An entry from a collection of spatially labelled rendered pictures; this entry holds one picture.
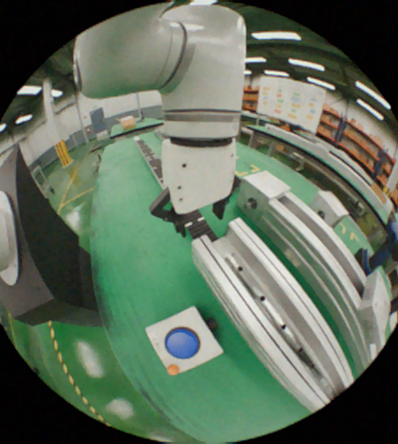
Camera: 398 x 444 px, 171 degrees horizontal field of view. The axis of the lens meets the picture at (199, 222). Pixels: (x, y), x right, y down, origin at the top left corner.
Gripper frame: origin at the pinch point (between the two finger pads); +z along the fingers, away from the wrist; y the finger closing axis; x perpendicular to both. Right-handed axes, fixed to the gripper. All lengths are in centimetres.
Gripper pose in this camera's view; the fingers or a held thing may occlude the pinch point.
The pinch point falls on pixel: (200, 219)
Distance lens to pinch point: 25.0
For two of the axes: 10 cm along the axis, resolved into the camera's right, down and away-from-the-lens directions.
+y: -8.6, 3.9, -3.2
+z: 0.0, 6.3, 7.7
